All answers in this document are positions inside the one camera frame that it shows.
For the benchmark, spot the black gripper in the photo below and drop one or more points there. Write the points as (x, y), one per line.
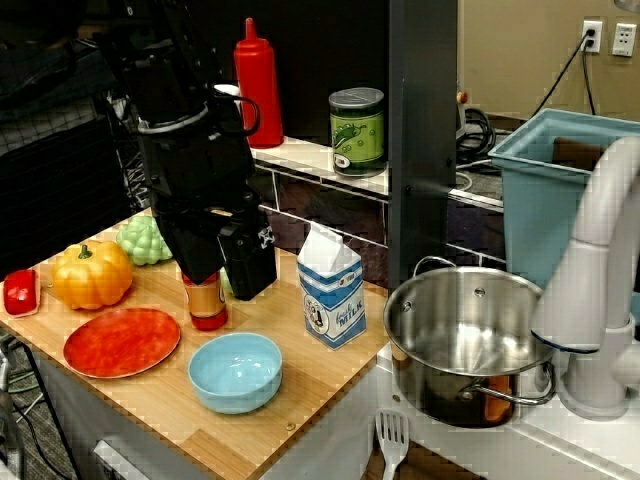
(200, 160)

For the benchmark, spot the light blue bowl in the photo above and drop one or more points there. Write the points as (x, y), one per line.
(235, 372)

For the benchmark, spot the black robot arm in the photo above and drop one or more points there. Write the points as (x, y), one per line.
(170, 65)

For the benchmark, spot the red yellow can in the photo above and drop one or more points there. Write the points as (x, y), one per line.
(207, 307)

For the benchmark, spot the green toy grapes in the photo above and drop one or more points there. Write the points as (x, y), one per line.
(142, 245)

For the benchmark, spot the blue white milk carton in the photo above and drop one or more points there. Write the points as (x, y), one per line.
(330, 300)

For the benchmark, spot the orange toy pumpkin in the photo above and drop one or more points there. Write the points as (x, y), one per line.
(92, 280)

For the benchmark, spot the orange red plate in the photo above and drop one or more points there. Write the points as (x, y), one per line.
(122, 342)

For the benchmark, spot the red ketchup squeeze bottle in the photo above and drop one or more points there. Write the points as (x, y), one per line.
(260, 85)

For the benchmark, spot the green pea can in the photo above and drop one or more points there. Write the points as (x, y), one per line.
(357, 135)

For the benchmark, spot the red toy in pink tray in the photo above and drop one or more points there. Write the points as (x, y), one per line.
(20, 292)

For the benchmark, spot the white slotted spatula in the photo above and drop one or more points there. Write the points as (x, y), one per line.
(392, 437)

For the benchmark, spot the stainless steel pot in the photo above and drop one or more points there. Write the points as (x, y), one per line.
(465, 340)

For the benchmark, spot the red emergency stop button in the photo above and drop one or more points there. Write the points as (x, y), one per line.
(462, 96)

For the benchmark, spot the light blue plastic bin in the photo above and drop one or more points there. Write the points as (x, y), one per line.
(535, 215)

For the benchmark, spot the white toy sink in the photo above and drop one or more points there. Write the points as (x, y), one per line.
(500, 450)

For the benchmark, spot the white toy faucet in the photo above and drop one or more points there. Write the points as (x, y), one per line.
(590, 280)

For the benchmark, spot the dark grey post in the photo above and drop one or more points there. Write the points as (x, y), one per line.
(422, 125)

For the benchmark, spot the white wall outlet with plugs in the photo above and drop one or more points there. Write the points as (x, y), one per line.
(592, 35)

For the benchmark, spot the white empty wall outlet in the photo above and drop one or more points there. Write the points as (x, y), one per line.
(624, 40)

